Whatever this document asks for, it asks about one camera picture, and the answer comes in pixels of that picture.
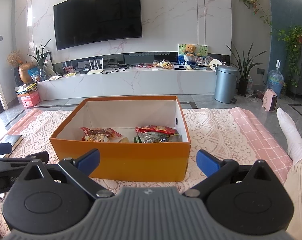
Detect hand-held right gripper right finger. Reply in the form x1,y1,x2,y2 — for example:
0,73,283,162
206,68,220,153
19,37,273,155
182,149,284,198

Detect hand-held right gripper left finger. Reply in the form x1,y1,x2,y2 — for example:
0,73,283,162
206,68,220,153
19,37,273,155
18,148,114,200

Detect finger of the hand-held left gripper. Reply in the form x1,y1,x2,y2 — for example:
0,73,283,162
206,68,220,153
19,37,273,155
0,151,49,172
0,142,13,157

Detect orange strip snack packet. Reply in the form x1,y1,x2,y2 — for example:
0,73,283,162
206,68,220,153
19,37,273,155
82,134,109,142

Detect red brown snack packet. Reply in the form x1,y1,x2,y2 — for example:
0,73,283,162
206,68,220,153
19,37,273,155
79,127,123,138

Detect orange cardboard box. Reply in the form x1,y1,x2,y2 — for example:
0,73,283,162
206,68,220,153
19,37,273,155
49,95,191,182

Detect clear packet dark green contents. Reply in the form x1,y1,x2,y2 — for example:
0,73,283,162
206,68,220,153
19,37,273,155
140,133,179,143

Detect red snack bag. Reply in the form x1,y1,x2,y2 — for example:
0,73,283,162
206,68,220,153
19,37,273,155
135,125,178,136

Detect black notebook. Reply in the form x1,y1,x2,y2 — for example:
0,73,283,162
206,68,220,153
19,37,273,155
0,134,23,155

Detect pink cardboard box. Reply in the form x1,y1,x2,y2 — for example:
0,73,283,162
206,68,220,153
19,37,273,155
21,91,40,107

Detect stack of yellow papers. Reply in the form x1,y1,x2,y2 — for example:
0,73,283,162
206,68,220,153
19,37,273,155
15,83,37,96

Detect grey pedal trash can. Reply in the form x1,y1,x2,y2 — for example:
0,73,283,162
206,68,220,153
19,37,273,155
214,65,239,104

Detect bronze vase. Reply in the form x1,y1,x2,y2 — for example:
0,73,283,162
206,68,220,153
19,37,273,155
18,61,36,84

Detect blue plastic packet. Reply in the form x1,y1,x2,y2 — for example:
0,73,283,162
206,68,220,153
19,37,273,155
28,66,41,82

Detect pink space heater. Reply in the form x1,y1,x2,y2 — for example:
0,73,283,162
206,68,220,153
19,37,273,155
262,89,278,112

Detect person's leg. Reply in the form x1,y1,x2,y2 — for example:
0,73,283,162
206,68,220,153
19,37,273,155
276,107,302,239

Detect white router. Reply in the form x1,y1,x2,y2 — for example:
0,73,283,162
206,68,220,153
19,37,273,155
87,58,104,75

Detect white marble television cabinet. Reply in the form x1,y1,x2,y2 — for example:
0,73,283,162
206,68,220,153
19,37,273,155
37,64,218,102

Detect dried flower bunch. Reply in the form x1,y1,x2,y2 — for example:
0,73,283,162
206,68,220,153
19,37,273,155
7,50,23,68

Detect small green potted plant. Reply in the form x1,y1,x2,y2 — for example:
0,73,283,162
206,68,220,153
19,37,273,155
28,39,52,80

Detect tall-leaf potted plant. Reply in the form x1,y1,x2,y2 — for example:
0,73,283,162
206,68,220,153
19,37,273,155
225,42,268,97

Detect blue water bottle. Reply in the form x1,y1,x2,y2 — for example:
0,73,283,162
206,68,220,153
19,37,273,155
266,59,284,98

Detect pile of yellow snack bags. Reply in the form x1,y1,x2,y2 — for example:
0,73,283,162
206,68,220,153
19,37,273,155
152,59,174,70

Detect green picture board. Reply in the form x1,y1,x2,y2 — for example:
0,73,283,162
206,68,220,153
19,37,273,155
178,43,208,65

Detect brown teddy bear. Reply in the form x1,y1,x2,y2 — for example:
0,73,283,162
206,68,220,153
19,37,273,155
184,44,197,57

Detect leafy green plant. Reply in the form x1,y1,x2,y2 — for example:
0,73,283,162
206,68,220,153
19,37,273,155
277,25,302,88

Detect hanging vine plant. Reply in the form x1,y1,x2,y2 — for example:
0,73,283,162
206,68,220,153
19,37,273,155
236,0,273,28

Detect black wall television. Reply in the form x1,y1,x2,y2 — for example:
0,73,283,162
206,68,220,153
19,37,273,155
53,0,143,51

